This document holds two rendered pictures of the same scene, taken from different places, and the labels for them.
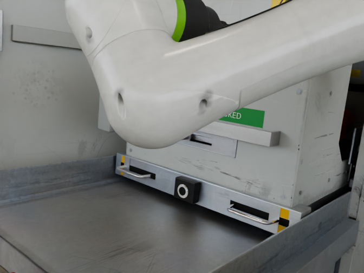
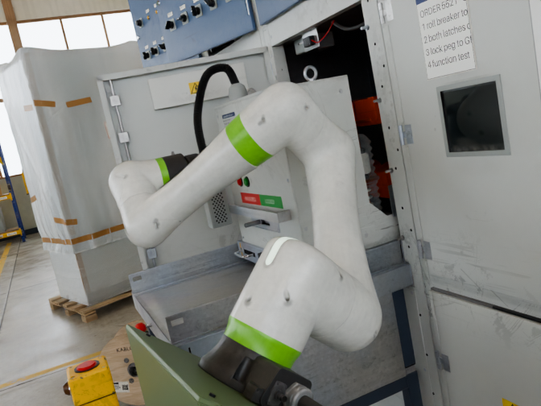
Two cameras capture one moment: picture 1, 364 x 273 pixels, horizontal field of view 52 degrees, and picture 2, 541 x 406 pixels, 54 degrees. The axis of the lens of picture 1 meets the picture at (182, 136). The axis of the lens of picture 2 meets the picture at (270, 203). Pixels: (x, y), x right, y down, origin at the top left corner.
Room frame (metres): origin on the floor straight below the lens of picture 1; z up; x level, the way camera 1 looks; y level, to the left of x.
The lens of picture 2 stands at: (-0.56, -0.82, 1.31)
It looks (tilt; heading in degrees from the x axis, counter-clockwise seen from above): 8 degrees down; 28
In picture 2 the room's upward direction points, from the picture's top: 12 degrees counter-clockwise
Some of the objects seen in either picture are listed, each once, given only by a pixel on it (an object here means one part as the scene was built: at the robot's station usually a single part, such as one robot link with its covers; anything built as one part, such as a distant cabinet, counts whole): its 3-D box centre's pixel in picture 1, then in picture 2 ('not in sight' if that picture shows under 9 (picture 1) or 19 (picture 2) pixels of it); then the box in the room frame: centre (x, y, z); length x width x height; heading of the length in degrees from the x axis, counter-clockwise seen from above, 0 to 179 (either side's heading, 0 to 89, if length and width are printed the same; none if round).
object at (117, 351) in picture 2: not in sight; (140, 361); (1.47, 1.22, 0.20); 0.40 x 0.22 x 0.40; 111
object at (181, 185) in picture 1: (186, 189); not in sight; (0.83, -0.02, 0.90); 0.06 x 0.03 x 0.05; 50
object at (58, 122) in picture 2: not in sight; (99, 175); (3.16, 2.86, 1.14); 1.20 x 0.90 x 2.28; 157
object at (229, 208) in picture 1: (251, 213); not in sight; (0.72, -0.16, 0.90); 0.11 x 0.05 x 0.01; 50
